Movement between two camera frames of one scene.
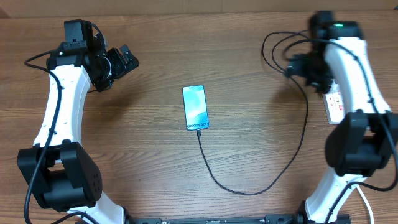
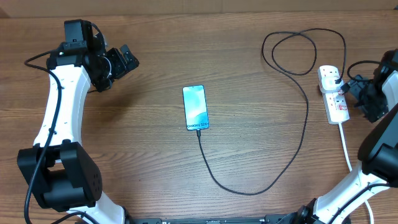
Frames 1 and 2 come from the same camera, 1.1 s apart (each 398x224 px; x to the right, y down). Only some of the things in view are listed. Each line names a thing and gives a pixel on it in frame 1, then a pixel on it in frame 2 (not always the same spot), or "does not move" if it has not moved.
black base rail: x=268 y=219 does not move
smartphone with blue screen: x=196 y=111 does not move
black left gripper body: x=113 y=66 does not move
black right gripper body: x=312 y=68 → x=370 y=93
